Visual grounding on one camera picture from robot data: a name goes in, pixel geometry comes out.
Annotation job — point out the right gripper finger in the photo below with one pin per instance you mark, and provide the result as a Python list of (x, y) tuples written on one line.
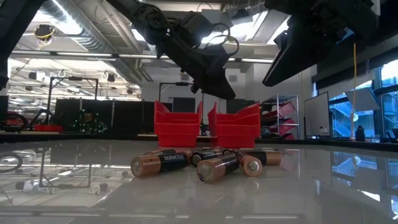
[(298, 53)]

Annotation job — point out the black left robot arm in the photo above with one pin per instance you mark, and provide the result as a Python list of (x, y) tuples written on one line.
[(12, 31)]

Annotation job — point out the red plastic bin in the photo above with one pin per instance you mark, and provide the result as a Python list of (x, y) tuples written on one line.
[(177, 127), (239, 127)]

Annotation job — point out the ceiling light strip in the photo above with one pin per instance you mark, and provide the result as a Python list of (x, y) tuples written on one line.
[(255, 60), (84, 54)]

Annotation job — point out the red shelf bin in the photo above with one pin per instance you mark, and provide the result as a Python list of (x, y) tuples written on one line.
[(287, 109), (287, 126)]

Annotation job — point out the whiteboard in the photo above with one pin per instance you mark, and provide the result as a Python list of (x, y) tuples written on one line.
[(317, 115)]

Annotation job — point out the metal shelf rack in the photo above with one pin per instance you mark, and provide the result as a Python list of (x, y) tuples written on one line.
[(277, 118)]

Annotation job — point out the black partition panels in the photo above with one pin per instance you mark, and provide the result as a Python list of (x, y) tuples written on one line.
[(124, 115)]

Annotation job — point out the white hanging panel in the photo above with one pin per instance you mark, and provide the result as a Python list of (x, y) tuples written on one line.
[(363, 100)]

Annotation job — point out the black bottle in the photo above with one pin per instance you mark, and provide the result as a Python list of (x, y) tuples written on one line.
[(360, 134)]

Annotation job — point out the black metal rig frame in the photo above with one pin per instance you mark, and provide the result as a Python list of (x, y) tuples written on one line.
[(74, 78), (180, 83)]

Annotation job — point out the grey wall vent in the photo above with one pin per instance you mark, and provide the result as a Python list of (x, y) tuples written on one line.
[(233, 78)]

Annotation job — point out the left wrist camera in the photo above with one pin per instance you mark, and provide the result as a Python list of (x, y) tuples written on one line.
[(199, 26)]

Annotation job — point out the silver ceiling duct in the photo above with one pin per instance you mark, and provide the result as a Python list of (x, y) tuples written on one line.
[(90, 40)]

